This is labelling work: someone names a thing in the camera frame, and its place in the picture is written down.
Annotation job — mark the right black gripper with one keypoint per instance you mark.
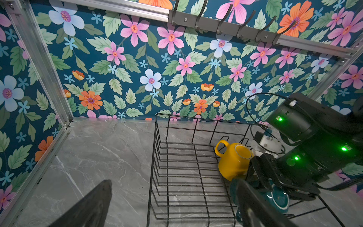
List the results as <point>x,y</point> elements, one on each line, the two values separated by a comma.
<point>263,174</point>

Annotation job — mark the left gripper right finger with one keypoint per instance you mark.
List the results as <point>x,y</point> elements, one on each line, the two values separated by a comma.
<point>255,211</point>

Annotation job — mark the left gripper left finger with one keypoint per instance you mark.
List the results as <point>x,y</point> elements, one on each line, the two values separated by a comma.
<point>90,211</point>

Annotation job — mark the cream mug green handle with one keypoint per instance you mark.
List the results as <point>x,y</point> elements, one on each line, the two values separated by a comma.
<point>277,198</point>

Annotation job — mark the yellow mug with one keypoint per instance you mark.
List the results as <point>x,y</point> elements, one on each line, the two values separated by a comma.
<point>234,159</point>

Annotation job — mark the black wire dish rack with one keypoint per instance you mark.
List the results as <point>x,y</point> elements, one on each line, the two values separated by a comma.
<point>186,186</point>

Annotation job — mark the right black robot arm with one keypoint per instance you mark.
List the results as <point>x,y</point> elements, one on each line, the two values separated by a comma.
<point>323,141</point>

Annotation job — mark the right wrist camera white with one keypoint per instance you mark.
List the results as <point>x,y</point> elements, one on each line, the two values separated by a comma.
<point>266,144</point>

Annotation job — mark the black wall hook rail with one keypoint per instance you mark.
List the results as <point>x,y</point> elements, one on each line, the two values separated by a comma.
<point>223,27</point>

